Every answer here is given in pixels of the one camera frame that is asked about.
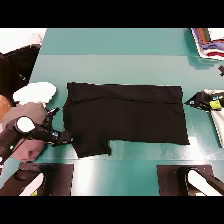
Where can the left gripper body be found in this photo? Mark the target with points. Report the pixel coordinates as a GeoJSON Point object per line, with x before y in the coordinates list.
{"type": "Point", "coordinates": [61, 138]}

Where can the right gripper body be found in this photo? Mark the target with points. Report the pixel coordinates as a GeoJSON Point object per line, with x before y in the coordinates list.
{"type": "Point", "coordinates": [202, 101]}

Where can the black T-shirt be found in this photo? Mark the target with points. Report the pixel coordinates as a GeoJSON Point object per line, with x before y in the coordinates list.
{"type": "Point", "coordinates": [126, 113]}

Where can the grey-brown garment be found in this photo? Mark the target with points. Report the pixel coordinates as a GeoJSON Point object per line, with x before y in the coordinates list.
{"type": "Point", "coordinates": [25, 110]}

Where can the white garment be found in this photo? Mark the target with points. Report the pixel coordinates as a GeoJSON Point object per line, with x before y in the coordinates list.
{"type": "Point", "coordinates": [35, 92]}
{"type": "Point", "coordinates": [216, 33]}

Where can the blue garment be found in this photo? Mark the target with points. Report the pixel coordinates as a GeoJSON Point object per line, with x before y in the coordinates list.
{"type": "Point", "coordinates": [215, 45]}

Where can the brown garment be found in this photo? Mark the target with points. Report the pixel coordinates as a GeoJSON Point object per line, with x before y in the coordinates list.
{"type": "Point", "coordinates": [4, 107]}
{"type": "Point", "coordinates": [202, 34]}

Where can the black garment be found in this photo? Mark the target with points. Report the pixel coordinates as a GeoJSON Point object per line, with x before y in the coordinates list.
{"type": "Point", "coordinates": [18, 68]}

